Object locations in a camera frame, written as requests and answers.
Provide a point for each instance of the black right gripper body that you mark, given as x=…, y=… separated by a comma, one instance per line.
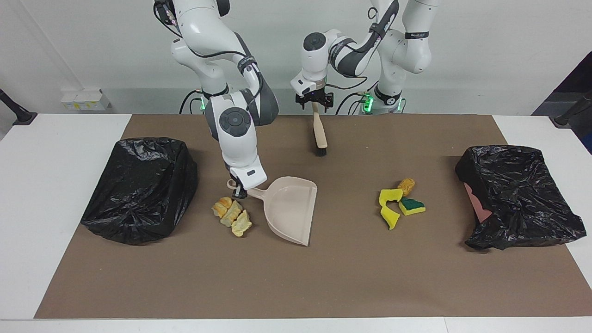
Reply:
x=238, y=181

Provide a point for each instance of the curved yellow sponge piece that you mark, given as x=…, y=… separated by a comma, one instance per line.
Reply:
x=391, y=217

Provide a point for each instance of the black camera stand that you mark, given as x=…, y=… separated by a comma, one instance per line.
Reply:
x=573, y=111
x=16, y=111

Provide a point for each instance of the pale stone chunk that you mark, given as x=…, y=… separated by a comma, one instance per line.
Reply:
x=241, y=224

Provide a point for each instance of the dark background furniture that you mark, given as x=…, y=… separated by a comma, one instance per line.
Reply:
x=569, y=83

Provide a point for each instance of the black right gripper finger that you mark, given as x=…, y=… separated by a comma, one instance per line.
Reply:
x=239, y=194

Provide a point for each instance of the black trash bag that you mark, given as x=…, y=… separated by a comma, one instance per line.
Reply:
x=522, y=194
x=138, y=185

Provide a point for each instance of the pink bin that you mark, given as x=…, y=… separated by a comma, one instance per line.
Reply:
x=476, y=203

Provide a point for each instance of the grey-green stone chunk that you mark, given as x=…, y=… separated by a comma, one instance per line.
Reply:
x=231, y=213

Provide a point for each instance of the white wall socket box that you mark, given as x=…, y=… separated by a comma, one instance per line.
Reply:
x=83, y=101

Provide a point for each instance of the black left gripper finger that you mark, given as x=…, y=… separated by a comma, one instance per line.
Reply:
x=301, y=102
x=329, y=104

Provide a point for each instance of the brown table mat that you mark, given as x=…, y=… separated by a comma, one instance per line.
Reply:
x=323, y=277

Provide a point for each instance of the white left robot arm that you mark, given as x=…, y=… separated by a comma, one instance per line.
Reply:
x=397, y=46

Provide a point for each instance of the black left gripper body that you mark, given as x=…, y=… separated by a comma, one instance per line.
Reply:
x=314, y=97

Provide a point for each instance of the brown bread roll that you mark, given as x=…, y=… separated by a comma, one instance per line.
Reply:
x=406, y=186

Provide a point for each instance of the beige hand brush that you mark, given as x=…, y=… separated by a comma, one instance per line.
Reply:
x=318, y=132

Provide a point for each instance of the beige plastic dustpan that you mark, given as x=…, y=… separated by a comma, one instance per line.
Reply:
x=289, y=210

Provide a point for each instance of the green and yellow sponge piece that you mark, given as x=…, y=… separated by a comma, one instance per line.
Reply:
x=411, y=206

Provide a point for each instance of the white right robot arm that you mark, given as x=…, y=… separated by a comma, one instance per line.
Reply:
x=212, y=55

